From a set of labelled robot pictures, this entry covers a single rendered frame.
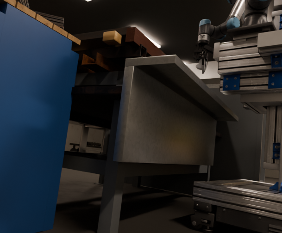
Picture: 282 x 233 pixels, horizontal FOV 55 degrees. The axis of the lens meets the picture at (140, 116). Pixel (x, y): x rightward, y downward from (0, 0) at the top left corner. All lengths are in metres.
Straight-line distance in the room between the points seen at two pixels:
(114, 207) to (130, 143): 0.29
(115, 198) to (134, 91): 0.43
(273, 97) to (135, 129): 0.83
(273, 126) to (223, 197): 0.54
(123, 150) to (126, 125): 0.09
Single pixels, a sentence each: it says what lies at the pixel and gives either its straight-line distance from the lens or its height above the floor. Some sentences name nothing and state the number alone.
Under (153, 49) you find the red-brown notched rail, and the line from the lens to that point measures 1.23.
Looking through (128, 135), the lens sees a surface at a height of 0.40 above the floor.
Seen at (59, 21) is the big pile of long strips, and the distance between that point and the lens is 1.20.
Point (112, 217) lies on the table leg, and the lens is 1.13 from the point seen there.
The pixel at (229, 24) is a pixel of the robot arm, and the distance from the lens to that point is 1.84.
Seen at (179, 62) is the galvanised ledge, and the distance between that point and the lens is 0.97.
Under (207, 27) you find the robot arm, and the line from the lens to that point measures 1.89.
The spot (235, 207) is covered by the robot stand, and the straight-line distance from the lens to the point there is 1.32.
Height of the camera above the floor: 0.35
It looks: 7 degrees up
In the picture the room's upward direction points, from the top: 7 degrees clockwise
